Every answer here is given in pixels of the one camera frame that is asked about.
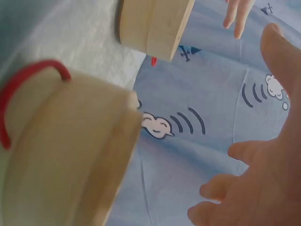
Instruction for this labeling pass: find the person's left hand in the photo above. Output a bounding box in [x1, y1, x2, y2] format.
[222, 0, 250, 40]

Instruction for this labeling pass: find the person's right hand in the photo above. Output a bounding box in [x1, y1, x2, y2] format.
[187, 23, 301, 226]

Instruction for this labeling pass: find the wooden sandal with red strap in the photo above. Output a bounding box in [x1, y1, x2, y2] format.
[114, 0, 196, 69]
[0, 59, 144, 226]

